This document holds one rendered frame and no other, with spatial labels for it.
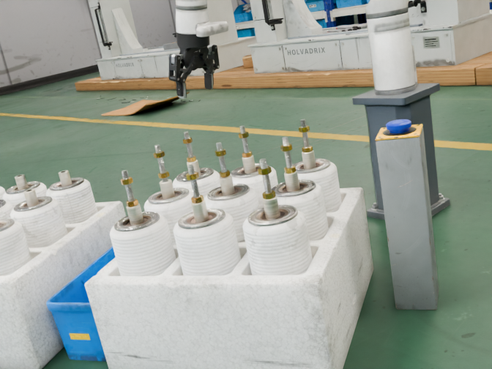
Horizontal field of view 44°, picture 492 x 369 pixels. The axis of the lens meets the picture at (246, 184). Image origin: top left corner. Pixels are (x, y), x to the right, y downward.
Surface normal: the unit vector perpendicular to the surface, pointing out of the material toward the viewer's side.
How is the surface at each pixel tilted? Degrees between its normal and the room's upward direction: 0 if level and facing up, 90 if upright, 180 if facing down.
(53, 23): 90
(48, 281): 90
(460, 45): 90
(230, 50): 90
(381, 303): 0
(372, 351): 0
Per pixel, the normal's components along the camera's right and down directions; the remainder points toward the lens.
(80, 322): -0.31, 0.37
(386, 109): -0.74, 0.32
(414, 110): 0.65, 0.11
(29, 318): 0.94, -0.07
